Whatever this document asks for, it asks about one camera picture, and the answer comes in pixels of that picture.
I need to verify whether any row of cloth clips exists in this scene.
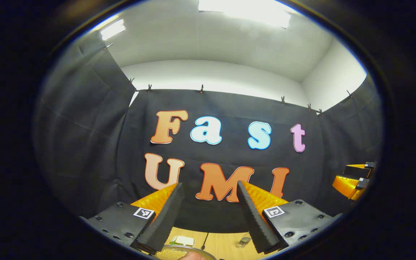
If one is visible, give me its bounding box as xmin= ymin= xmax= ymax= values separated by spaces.
xmin=103 ymin=43 xmax=353 ymax=117

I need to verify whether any small ceiling light panel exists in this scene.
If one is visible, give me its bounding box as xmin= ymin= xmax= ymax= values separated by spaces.
xmin=100 ymin=19 xmax=126 ymax=41

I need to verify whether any pile of yellow soybeans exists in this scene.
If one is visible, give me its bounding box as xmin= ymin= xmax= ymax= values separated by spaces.
xmin=156 ymin=248 xmax=194 ymax=260

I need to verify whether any clear plastic water bottle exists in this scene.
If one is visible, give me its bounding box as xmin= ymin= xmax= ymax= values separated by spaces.
xmin=236 ymin=233 xmax=253 ymax=249

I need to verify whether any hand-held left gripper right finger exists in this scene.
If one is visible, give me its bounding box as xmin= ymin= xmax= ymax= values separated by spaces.
xmin=237 ymin=180 xmax=342 ymax=255

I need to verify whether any sandwich with lettuce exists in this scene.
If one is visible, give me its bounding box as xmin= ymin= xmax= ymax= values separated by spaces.
xmin=170 ymin=235 xmax=196 ymax=248

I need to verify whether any steel pot with black handles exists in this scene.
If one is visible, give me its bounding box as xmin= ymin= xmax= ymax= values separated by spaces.
xmin=154 ymin=245 xmax=218 ymax=260

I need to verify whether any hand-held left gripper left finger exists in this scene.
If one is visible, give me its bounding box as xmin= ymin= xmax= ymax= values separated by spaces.
xmin=79 ymin=182 xmax=186 ymax=255

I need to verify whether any large ceiling light panel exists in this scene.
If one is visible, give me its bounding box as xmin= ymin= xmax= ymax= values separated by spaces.
xmin=198 ymin=0 xmax=291 ymax=29

